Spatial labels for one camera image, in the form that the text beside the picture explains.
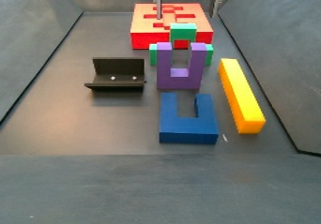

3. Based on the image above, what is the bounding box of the purple U-shaped block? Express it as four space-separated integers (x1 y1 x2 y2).
157 42 207 89

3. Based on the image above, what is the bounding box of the red slotted board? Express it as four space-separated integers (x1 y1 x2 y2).
130 3 213 50

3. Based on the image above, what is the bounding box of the green arch block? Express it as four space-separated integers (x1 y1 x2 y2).
149 22 214 67

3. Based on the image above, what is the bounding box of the yellow long bar block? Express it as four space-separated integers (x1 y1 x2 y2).
218 58 266 134

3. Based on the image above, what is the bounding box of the blue U-shaped block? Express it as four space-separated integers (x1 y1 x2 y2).
159 93 220 144

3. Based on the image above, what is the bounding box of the black angle bracket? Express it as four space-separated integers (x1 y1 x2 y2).
84 57 146 91

